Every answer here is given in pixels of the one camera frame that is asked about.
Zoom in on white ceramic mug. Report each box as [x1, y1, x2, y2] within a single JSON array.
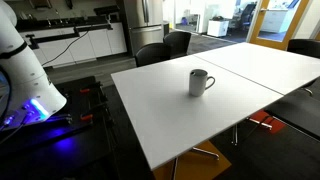
[[188, 68, 216, 98]]

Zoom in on metal table leg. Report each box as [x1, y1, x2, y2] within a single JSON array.
[[170, 146, 221, 180], [231, 123, 240, 146]]

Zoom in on white rolling cabinet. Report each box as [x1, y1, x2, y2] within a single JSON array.
[[206, 19, 231, 38]]

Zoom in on white kitchen cabinets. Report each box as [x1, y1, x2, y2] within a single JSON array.
[[19, 22, 128, 68]]

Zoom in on dark office chair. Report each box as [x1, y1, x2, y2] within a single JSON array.
[[239, 3, 258, 31]]

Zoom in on orange framed glass door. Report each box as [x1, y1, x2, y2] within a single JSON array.
[[248, 0, 311, 51]]

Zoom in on black metal bar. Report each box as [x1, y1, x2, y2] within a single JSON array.
[[24, 22, 114, 50]]

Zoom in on black kitchen countertop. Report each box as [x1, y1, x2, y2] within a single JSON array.
[[14, 14, 121, 33]]

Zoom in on white drawer unit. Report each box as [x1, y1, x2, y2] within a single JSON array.
[[259, 9, 289, 34]]

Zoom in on black hanging cable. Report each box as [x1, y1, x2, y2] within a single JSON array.
[[41, 29, 91, 67]]

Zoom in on black robot mount table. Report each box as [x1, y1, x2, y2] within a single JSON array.
[[0, 75, 118, 180]]

